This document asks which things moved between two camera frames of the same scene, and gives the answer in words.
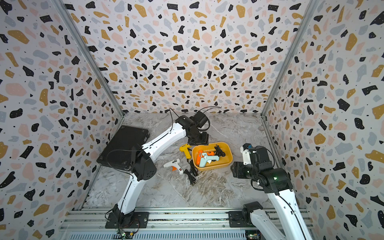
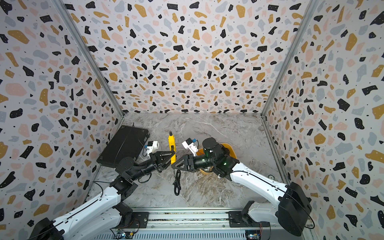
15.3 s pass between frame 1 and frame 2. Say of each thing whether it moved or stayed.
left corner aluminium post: stayed
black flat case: stayed
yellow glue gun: moved
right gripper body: moved
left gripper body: moved
